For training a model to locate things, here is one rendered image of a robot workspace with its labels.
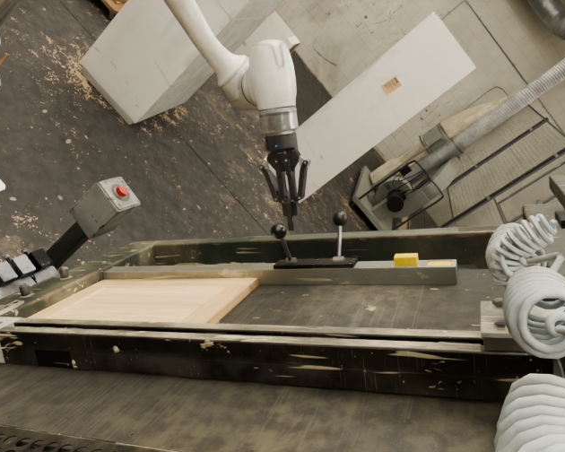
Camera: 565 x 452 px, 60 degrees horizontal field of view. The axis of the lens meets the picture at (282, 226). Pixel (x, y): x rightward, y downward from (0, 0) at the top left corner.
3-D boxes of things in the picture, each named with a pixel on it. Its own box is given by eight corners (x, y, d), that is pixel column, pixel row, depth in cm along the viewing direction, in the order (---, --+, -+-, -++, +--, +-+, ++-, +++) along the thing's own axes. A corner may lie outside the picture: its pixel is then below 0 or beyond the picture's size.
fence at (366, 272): (117, 279, 145) (113, 266, 145) (457, 276, 109) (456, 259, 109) (105, 285, 141) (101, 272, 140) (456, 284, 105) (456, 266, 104)
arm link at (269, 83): (307, 104, 114) (283, 108, 126) (299, 33, 111) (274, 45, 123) (265, 109, 110) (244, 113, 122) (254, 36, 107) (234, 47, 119)
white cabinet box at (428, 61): (276, 145, 552) (432, 12, 463) (310, 185, 561) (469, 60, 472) (262, 160, 498) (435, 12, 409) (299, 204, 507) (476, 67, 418)
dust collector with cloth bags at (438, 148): (357, 171, 737) (489, 71, 641) (386, 206, 747) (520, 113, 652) (345, 204, 615) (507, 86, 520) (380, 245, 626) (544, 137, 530)
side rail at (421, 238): (168, 271, 169) (162, 239, 167) (524, 265, 128) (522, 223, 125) (158, 276, 164) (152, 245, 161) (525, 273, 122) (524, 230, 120)
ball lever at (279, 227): (287, 259, 123) (271, 220, 115) (301, 259, 122) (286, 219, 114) (283, 271, 121) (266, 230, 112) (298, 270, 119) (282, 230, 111)
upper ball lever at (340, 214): (333, 266, 118) (334, 213, 122) (348, 266, 117) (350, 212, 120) (328, 264, 115) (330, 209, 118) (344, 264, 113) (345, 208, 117)
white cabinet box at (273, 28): (230, 46, 623) (270, 4, 592) (259, 82, 632) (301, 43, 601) (216, 49, 583) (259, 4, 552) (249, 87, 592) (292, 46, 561)
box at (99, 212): (91, 204, 174) (121, 175, 166) (111, 231, 174) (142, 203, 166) (66, 212, 163) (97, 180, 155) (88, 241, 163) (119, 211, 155)
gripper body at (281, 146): (301, 129, 120) (307, 168, 122) (270, 134, 123) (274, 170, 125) (291, 132, 113) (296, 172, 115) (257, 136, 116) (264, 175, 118)
